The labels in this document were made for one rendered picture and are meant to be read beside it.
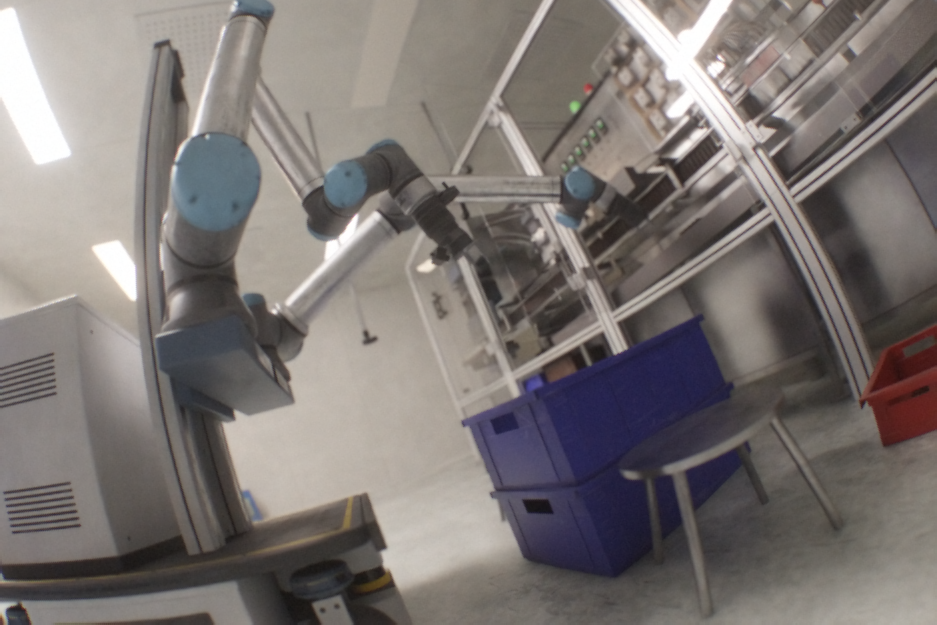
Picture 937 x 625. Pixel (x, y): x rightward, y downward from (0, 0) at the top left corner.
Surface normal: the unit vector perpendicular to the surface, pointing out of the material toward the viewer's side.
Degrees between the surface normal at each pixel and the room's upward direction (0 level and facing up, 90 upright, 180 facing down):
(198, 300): 70
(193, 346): 90
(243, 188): 95
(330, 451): 90
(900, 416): 90
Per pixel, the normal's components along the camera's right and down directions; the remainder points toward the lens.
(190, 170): 0.61, -0.40
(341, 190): -0.46, 0.36
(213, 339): 0.25, -0.41
